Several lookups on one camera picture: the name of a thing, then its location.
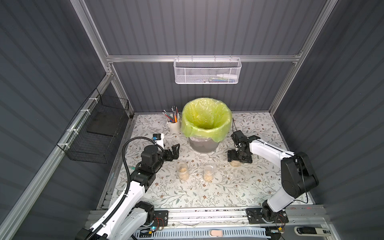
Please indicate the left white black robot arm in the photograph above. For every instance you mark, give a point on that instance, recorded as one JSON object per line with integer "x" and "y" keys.
{"x": 128, "y": 212}

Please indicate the oatmeal jar with beige lid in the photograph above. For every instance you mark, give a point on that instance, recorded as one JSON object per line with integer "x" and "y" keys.
{"x": 235, "y": 163}

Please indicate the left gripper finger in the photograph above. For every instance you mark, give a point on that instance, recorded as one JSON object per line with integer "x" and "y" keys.
{"x": 174, "y": 152}
{"x": 168, "y": 156}

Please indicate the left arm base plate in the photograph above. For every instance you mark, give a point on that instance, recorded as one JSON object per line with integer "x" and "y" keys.
{"x": 160, "y": 219}

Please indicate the grey trash bin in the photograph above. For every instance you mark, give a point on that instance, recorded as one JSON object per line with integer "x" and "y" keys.
{"x": 203, "y": 145}

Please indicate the open glass oatmeal jar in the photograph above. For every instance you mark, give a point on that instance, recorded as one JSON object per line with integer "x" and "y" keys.
{"x": 209, "y": 171}
{"x": 183, "y": 171}

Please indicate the open glass oatmeal jar middle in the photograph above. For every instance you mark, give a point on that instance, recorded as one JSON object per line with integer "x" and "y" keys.
{"x": 209, "y": 171}

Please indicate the white pen cup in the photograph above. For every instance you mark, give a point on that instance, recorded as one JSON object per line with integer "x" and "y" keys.
{"x": 174, "y": 128}

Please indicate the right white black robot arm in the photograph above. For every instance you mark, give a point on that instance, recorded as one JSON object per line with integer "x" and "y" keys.
{"x": 298, "y": 176}

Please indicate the green plastic bin liner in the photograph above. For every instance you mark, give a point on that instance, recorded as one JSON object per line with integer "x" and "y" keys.
{"x": 206, "y": 118}

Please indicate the floral table mat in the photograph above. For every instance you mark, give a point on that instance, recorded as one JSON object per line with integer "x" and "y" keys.
{"x": 198, "y": 180}

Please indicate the black wire basket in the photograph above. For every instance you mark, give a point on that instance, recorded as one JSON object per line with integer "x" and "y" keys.
{"x": 95, "y": 138}

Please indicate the white bottle in basket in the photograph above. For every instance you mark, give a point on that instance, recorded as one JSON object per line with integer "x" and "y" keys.
{"x": 228, "y": 77}

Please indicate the open glass oatmeal jar left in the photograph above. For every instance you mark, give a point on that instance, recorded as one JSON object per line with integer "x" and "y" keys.
{"x": 183, "y": 171}

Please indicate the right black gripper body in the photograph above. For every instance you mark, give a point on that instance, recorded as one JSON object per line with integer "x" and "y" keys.
{"x": 240, "y": 151}

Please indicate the pens bundle in cup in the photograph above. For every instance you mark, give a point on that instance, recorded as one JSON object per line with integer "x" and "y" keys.
{"x": 173, "y": 115}

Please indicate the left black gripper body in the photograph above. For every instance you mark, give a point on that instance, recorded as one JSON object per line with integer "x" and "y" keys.
{"x": 168, "y": 153}

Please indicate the white black stapler device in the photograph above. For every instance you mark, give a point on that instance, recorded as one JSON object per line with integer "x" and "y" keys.
{"x": 312, "y": 232}

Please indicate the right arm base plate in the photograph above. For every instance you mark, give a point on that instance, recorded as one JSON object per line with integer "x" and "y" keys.
{"x": 266, "y": 216}

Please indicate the white wire mesh basket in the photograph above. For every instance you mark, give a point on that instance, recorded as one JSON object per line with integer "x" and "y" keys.
{"x": 204, "y": 71}

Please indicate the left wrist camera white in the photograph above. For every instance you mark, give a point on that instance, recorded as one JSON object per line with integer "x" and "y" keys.
{"x": 159, "y": 139}

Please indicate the pink eraser block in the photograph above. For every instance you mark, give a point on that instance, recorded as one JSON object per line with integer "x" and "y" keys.
{"x": 216, "y": 233}

